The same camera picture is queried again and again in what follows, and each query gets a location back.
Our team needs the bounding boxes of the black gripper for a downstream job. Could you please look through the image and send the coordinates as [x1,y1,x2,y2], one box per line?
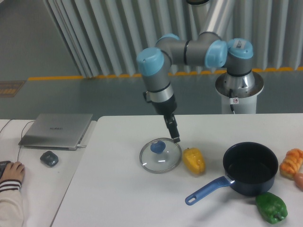
[152,95,180,142]

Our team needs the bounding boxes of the glass lid with blue knob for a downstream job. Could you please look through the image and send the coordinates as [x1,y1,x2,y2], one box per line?
[139,138,182,174]

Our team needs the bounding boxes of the white sleeved forearm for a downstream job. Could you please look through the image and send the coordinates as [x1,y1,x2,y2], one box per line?
[0,179,24,227]

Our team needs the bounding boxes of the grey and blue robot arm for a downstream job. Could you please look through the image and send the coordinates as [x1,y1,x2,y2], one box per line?
[136,0,263,142]

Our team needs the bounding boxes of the person's hand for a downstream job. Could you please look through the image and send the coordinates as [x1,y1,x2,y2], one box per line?
[0,162,25,183]

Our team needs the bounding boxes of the yellow bell pepper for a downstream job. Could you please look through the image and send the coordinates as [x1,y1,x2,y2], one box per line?
[182,148,205,175]

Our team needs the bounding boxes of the dark blue saucepan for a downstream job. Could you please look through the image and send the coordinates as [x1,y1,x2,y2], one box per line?
[185,142,279,206]

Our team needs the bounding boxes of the silver laptop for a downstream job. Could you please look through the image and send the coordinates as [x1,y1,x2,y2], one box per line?
[19,113,93,150]

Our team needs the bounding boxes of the orange bread loaf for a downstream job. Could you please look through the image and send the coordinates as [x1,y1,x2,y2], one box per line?
[279,148,303,180]

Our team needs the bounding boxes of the green bell pepper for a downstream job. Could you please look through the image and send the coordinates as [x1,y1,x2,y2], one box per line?
[255,192,288,224]

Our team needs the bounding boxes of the pink sausage toy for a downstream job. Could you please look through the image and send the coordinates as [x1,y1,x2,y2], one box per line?
[294,173,303,190]

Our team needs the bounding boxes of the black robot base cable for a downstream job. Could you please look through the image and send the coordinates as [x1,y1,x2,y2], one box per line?
[228,88,237,114]

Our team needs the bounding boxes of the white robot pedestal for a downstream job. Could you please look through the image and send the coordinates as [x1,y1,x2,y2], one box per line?
[215,71,264,114]

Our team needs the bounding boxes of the black thin cable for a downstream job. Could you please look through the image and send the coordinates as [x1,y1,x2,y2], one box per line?
[0,119,36,163]

